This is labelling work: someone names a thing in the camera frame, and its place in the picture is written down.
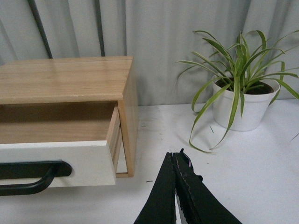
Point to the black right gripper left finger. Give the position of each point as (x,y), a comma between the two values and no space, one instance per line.
(160,205)

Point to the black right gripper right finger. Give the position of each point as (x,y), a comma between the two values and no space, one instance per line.
(197,205)

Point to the white top drawer black handle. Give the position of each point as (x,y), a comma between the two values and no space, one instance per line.
(57,145)

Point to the white bottom drawer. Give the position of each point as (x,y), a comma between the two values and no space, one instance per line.
(121,162)

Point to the wooden drawer cabinet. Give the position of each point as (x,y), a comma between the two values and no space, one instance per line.
(108,78)

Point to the right spider plant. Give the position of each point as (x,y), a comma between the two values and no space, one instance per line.
(245,82)

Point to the grey curtain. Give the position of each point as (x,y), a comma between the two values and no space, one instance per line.
(157,33)

